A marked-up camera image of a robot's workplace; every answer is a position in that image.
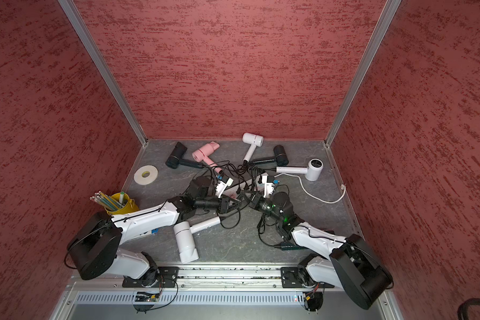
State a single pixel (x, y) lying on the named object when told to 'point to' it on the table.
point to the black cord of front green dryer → (261, 228)
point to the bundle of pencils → (106, 200)
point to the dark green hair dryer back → (280, 156)
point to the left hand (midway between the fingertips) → (238, 208)
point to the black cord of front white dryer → (232, 226)
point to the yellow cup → (129, 205)
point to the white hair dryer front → (182, 233)
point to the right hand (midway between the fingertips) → (240, 196)
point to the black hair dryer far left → (176, 158)
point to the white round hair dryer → (314, 169)
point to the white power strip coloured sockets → (239, 189)
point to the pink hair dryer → (203, 152)
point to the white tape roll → (145, 174)
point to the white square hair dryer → (254, 140)
